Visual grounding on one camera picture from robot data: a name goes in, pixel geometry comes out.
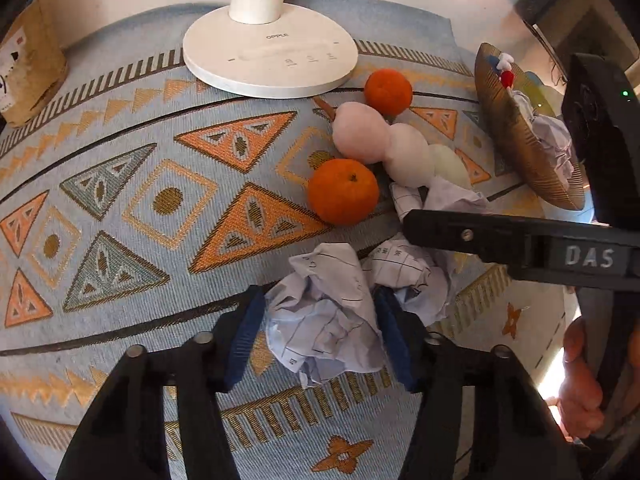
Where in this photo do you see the white lamp base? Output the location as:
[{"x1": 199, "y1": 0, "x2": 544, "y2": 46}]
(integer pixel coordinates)
[{"x1": 182, "y1": 0, "x2": 360, "y2": 100}]

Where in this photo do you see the person's right hand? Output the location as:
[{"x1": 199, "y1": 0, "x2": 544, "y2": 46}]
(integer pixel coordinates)
[{"x1": 547, "y1": 317, "x2": 608, "y2": 441}]

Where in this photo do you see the brown round plate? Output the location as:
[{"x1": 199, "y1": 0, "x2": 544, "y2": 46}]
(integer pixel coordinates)
[{"x1": 473, "y1": 42, "x2": 587, "y2": 212}]

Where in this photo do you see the white paper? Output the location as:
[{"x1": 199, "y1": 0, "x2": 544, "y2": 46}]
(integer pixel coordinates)
[
  {"x1": 369, "y1": 239, "x2": 458, "y2": 327},
  {"x1": 512, "y1": 89, "x2": 577, "y2": 177},
  {"x1": 389, "y1": 176, "x2": 495, "y2": 222},
  {"x1": 264, "y1": 242, "x2": 387, "y2": 389}
]

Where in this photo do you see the orange tangerine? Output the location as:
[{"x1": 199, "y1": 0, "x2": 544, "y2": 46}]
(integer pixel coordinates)
[
  {"x1": 363, "y1": 68, "x2": 414, "y2": 116},
  {"x1": 306, "y1": 158, "x2": 380, "y2": 226}
]

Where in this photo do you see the beige pen holder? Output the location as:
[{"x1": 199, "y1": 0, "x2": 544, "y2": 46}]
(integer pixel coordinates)
[{"x1": 0, "y1": 0, "x2": 69, "y2": 129}]

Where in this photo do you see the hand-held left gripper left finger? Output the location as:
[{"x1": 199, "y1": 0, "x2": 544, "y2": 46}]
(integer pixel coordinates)
[{"x1": 55, "y1": 285, "x2": 266, "y2": 480}]

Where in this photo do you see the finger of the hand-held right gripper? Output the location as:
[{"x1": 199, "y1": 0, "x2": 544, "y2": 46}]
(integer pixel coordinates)
[{"x1": 402, "y1": 208, "x2": 538, "y2": 281}]

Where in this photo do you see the blue patterned table mat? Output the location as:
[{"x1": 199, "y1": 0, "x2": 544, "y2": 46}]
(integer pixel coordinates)
[{"x1": 0, "y1": 0, "x2": 597, "y2": 480}]

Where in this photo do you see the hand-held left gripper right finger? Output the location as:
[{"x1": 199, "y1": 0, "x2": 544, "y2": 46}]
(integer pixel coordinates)
[{"x1": 375, "y1": 287, "x2": 583, "y2": 480}]

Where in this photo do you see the dango plush toy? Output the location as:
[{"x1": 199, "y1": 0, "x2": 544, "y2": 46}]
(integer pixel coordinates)
[{"x1": 312, "y1": 97, "x2": 474, "y2": 194}]

